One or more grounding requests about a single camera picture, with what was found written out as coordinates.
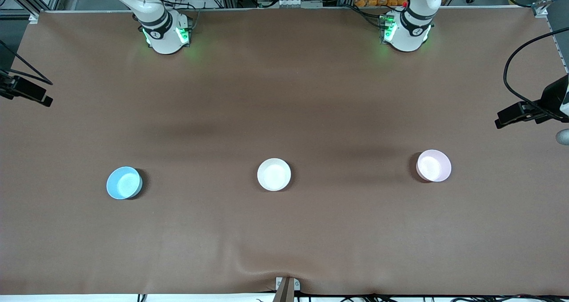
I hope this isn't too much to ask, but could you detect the pink bowl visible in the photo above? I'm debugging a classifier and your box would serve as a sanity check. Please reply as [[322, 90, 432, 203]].
[[416, 149, 452, 183]]

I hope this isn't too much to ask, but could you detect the blue bowl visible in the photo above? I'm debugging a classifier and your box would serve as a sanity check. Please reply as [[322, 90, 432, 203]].
[[106, 166, 143, 200]]

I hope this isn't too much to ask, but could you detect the white bowl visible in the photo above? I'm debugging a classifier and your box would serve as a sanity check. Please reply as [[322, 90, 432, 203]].
[[257, 158, 292, 191]]

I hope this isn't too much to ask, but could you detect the brown table mat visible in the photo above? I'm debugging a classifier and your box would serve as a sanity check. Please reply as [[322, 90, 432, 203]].
[[0, 6, 569, 296]]

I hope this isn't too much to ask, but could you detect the metal table edge clamp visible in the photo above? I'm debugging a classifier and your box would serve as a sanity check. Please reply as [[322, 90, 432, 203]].
[[272, 276, 301, 302]]

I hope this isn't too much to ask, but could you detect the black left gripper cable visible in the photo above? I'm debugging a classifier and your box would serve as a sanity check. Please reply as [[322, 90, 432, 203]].
[[503, 28, 569, 116]]

